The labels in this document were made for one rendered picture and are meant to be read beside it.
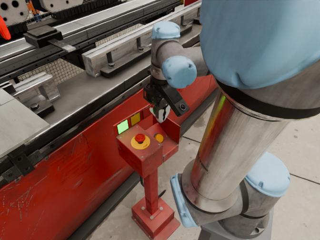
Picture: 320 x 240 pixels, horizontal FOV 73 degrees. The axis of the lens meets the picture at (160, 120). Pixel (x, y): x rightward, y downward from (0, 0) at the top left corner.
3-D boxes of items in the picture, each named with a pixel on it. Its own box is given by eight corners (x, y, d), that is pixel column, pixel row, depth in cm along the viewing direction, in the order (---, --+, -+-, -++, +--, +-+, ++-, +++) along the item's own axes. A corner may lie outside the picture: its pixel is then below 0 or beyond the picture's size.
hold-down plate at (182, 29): (163, 46, 118) (163, 41, 116) (155, 44, 121) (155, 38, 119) (192, 29, 136) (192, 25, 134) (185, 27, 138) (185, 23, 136)
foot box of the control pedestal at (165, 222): (157, 248, 125) (157, 242, 117) (131, 217, 138) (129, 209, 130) (181, 224, 135) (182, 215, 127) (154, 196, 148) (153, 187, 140)
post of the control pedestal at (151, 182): (152, 215, 127) (148, 160, 90) (145, 208, 130) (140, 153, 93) (158, 209, 130) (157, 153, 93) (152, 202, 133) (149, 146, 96)
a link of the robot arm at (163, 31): (155, 34, 53) (148, 19, 58) (154, 72, 61) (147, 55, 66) (186, 32, 55) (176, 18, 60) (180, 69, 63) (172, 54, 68)
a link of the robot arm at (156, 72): (181, 63, 65) (161, 73, 61) (179, 75, 68) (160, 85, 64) (163, 52, 68) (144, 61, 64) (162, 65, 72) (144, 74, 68)
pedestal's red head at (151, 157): (143, 179, 84) (140, 150, 71) (118, 155, 92) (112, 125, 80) (178, 151, 94) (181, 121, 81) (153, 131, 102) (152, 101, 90)
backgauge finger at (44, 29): (60, 59, 86) (56, 47, 82) (25, 42, 97) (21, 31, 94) (85, 48, 93) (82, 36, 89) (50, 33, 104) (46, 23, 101)
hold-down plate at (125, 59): (108, 79, 95) (107, 73, 93) (100, 75, 98) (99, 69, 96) (151, 53, 113) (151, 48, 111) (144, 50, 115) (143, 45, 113)
